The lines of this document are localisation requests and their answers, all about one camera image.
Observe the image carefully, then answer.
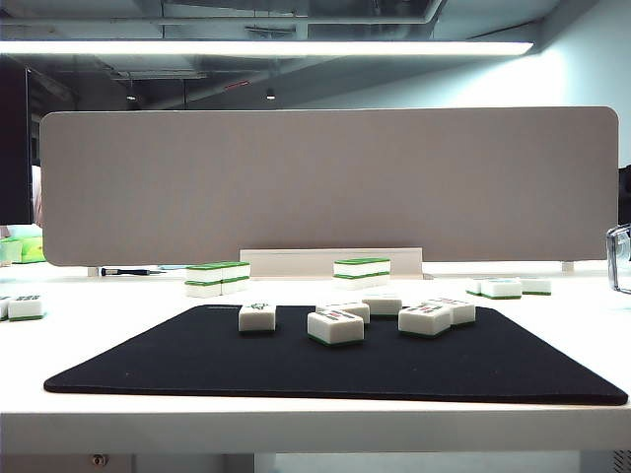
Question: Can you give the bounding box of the white green box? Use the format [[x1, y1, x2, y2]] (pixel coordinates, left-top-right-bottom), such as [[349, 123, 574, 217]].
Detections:
[[0, 238, 25, 265]]

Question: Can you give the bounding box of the long ceiling light strip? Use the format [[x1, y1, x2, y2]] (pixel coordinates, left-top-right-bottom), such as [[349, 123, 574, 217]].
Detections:
[[0, 38, 535, 57]]

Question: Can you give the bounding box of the dark cabinet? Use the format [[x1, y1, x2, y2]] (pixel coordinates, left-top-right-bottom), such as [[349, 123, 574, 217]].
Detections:
[[0, 61, 35, 227]]

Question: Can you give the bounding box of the yellow green package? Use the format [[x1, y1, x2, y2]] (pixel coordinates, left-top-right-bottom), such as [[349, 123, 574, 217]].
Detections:
[[19, 236, 46, 265]]

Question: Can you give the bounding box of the clear plastic container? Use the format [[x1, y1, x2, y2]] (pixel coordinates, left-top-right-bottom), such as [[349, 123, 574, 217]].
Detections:
[[604, 223, 631, 296]]

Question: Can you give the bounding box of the black fabric mat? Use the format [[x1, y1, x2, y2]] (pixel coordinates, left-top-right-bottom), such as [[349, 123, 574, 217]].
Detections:
[[42, 304, 630, 407]]

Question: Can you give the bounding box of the bird print mahjong tile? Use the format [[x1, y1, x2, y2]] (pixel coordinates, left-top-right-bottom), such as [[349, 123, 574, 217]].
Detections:
[[238, 302, 278, 335]]

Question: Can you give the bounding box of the white divider base cover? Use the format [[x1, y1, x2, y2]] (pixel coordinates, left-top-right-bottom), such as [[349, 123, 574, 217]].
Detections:
[[239, 247, 435, 281]]

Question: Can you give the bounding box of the grey fabric desk divider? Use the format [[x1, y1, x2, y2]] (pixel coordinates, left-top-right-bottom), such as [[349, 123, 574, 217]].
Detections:
[[38, 105, 620, 268]]

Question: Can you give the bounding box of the black blue screwdriver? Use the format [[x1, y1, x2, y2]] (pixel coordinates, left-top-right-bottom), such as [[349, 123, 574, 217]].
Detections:
[[100, 266, 167, 277]]

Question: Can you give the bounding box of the black background object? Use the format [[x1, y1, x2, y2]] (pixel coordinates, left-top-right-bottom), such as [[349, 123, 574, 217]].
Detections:
[[617, 165, 631, 224]]

